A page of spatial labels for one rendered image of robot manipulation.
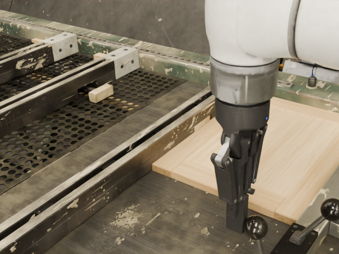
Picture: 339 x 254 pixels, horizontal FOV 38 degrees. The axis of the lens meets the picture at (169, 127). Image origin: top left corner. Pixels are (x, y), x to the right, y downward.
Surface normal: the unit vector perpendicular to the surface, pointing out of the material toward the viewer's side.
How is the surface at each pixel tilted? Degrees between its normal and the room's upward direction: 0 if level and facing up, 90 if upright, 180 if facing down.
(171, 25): 0
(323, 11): 9
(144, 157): 90
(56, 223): 90
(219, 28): 37
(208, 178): 58
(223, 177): 45
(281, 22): 29
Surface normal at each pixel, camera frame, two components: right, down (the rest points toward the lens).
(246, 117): 0.04, 0.49
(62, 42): 0.81, 0.26
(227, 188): -0.57, 0.60
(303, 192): -0.04, -0.87
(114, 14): -0.51, -0.11
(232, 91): -0.59, 0.41
